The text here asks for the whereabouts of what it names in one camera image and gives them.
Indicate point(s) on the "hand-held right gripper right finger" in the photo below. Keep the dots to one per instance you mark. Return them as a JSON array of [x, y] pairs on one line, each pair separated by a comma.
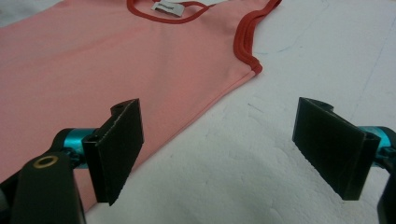
[[333, 149]]

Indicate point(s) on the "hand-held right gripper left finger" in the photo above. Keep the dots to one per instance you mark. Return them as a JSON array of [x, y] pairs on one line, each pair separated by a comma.
[[115, 152]]

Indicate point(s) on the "pink tank top red trim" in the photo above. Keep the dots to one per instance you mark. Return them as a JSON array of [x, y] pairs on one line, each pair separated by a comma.
[[93, 71]]

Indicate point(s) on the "white table mat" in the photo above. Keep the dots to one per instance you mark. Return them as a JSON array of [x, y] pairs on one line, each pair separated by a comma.
[[280, 140]]

